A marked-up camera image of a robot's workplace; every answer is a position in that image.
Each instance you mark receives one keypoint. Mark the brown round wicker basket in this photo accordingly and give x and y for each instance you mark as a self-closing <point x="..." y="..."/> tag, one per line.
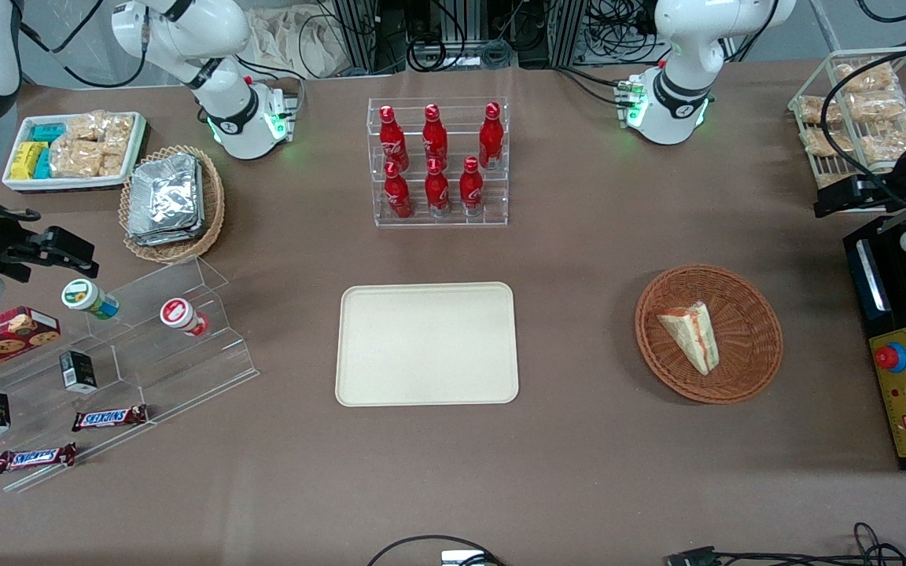
<point x="748" y="330"/>

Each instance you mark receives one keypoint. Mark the clear rice cracker bag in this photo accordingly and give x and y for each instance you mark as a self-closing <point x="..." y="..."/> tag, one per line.
<point x="85" y="127"/>
<point x="118" y="132"/>
<point x="112" y="165"/>
<point x="75" y="159"/>

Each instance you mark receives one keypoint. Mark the black control box yellow panel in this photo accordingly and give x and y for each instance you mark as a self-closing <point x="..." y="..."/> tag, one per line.
<point x="905" y="440"/>

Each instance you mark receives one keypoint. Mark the green lid yogurt cup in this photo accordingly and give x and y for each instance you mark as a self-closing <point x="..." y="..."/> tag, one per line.
<point x="83" y="296"/>

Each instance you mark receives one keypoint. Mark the aluminium frame post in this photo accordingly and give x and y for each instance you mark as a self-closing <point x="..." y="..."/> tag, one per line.
<point x="357" y="31"/>
<point x="565" y="31"/>

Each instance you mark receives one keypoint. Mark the white rectangular snack tray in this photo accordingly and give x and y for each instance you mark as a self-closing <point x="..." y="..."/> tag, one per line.
<point x="20" y="184"/>

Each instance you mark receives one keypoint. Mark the red lid yogurt cup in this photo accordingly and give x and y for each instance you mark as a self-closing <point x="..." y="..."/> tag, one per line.
<point x="179" y="314"/>

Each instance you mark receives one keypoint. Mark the beige cloth bag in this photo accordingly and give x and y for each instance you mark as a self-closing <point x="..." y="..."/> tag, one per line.
<point x="288" y="39"/>

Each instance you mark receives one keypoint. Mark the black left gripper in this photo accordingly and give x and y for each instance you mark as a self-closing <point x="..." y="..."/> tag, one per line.
<point x="890" y="189"/>

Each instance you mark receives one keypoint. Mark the Snickers chocolate bar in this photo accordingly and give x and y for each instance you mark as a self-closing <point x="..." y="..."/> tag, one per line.
<point x="109" y="418"/>
<point x="34" y="458"/>

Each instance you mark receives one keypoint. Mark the beige plastic tray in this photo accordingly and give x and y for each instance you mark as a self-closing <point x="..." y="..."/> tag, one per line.
<point x="425" y="346"/>

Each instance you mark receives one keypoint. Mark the red cola bottle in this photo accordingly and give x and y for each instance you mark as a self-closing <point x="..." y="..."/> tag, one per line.
<point x="399" y="196"/>
<point x="437" y="192"/>
<point x="491" y="141"/>
<point x="393" y="141"/>
<point x="435" y="137"/>
<point x="471" y="189"/>

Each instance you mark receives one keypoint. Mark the triangular sandwich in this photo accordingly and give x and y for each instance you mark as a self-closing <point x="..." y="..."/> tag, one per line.
<point x="693" y="334"/>

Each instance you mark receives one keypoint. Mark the clear acrylic bottle rack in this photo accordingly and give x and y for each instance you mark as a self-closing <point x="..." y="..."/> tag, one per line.
<point x="492" y="196"/>

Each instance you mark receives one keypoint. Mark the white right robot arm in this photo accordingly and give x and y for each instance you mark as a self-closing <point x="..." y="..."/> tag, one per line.
<point x="185" y="31"/>

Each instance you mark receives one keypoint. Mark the light wicker basket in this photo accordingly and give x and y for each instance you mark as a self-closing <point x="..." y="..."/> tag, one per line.
<point x="213" y="204"/>

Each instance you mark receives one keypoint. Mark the silver foil pack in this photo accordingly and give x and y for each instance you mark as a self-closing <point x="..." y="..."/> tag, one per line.
<point x="162" y="236"/>
<point x="166" y="189"/>

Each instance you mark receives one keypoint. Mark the clear acrylic stepped stand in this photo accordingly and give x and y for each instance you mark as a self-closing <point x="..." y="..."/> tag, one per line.
<point x="185" y="377"/>

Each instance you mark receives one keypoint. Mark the red emergency stop button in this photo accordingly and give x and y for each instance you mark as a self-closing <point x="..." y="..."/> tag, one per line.
<point x="889" y="358"/>

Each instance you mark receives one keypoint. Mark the yellow snack packet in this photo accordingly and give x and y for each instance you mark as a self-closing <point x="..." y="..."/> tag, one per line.
<point x="28" y="160"/>

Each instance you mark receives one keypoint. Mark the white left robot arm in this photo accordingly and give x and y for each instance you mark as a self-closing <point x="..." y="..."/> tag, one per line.
<point x="685" y="47"/>

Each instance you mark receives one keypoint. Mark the teal snack packet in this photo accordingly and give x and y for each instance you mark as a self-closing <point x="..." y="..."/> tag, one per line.
<point x="48" y="132"/>
<point x="43" y="163"/>

